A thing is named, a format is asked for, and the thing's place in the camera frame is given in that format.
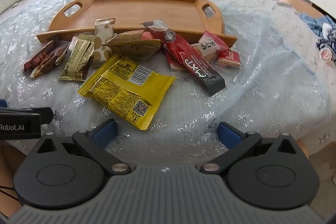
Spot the dark red chocolate bar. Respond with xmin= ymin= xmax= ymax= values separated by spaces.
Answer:
xmin=23 ymin=40 xmax=57 ymax=72

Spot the red Biscoff biscuit packet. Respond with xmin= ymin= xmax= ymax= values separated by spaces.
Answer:
xmin=215 ymin=50 xmax=241 ymax=68

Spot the gold red nut packet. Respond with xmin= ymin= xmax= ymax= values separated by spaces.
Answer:
xmin=103 ymin=30 xmax=161 ymax=60

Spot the brown almond chocolate bar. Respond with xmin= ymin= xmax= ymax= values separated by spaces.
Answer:
xmin=30 ymin=44 xmax=69 ymax=79

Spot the pink white cake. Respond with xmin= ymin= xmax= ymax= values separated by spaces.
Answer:
xmin=191 ymin=31 xmax=229 ymax=63

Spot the snowflake bedspread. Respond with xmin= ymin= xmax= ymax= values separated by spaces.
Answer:
xmin=1 ymin=0 xmax=335 ymax=164

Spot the yellow snack packet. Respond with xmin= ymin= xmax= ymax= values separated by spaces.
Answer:
xmin=78 ymin=55 xmax=175 ymax=131

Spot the red black long snack bar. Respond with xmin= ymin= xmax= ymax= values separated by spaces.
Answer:
xmin=142 ymin=20 xmax=226 ymax=96

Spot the wooden serving tray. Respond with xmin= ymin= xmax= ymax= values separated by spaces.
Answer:
xmin=37 ymin=0 xmax=237 ymax=47

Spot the white gold dotted candy packet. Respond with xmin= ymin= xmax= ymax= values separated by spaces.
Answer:
xmin=93 ymin=17 xmax=116 ymax=68

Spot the wooden bed frame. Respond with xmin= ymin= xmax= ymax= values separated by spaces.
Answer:
xmin=280 ymin=0 xmax=323 ymax=18

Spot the blue clothes pile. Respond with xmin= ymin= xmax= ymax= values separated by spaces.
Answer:
xmin=300 ymin=13 xmax=335 ymax=67

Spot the red cracker packet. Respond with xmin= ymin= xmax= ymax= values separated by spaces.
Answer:
xmin=140 ymin=30 xmax=185 ymax=72

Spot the gold foil snack bar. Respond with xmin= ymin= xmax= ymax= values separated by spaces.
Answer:
xmin=59 ymin=34 xmax=95 ymax=81

